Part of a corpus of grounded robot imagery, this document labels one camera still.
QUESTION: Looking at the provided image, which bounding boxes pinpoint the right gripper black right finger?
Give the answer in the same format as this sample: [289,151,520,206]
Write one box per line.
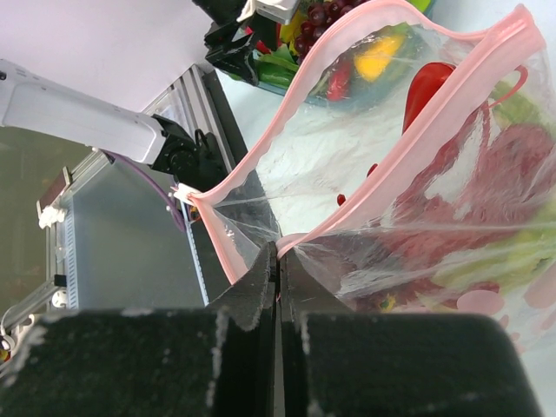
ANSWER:
[280,253,541,416]

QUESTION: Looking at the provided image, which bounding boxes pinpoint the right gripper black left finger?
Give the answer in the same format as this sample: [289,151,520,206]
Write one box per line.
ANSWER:
[1,243,276,416]

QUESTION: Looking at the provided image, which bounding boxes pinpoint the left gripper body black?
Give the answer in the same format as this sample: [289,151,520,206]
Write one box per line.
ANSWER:
[203,0,259,85]

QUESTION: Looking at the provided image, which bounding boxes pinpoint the clear zip top bag pink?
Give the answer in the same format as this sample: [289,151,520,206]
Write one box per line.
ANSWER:
[188,1,555,351]

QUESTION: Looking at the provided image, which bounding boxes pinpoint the green celery stalks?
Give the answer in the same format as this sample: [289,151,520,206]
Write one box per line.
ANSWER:
[432,82,555,291]

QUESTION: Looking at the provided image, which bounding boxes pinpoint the red plastic lobster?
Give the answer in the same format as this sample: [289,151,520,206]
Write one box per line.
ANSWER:
[326,56,555,314]

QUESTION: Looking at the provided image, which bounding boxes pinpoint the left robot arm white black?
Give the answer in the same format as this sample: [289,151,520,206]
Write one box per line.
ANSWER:
[1,1,242,164]

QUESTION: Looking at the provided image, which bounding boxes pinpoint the green leafy vegetable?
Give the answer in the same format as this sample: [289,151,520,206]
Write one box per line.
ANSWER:
[254,48,299,89]

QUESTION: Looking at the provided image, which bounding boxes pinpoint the dark red grape bunch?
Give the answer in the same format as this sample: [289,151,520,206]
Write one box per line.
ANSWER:
[290,0,362,57]

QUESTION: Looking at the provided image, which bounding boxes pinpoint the red chili pepper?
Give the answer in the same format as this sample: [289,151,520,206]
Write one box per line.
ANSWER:
[326,60,352,102]

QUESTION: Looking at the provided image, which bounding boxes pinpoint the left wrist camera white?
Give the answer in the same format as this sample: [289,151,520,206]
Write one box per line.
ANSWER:
[236,0,301,24]

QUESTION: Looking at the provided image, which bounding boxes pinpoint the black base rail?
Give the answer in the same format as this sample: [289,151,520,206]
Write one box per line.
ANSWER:
[151,69,279,305]

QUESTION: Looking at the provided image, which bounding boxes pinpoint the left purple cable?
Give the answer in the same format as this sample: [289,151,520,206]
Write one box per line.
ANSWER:
[102,149,186,231]

